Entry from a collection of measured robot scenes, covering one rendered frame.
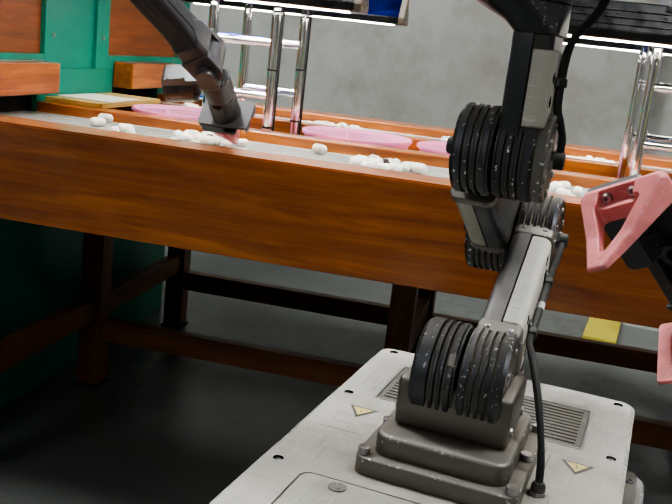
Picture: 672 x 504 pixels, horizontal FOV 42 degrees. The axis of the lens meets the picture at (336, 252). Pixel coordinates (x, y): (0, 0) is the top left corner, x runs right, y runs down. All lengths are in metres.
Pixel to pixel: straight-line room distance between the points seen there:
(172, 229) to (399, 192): 0.42
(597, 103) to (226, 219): 2.30
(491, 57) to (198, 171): 2.27
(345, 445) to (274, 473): 0.13
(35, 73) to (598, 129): 2.28
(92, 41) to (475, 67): 1.78
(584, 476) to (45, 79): 1.47
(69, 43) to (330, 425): 1.42
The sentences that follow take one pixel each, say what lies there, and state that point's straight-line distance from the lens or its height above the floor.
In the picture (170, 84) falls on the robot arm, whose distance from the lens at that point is 1.67.
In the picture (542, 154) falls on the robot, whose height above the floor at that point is 0.88.
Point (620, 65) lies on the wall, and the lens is 3.63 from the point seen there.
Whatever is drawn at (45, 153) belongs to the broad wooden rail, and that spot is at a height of 0.72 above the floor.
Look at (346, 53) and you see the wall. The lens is 3.87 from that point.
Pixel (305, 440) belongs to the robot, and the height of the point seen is 0.47.
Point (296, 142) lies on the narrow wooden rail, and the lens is 1.96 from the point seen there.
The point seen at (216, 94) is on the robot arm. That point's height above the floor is 0.86.
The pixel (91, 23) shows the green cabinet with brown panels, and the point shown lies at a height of 0.96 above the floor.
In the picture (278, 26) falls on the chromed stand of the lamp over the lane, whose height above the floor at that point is 1.00.
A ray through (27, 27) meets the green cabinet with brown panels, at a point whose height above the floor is 0.93.
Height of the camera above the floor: 0.97
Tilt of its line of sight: 13 degrees down
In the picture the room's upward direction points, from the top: 7 degrees clockwise
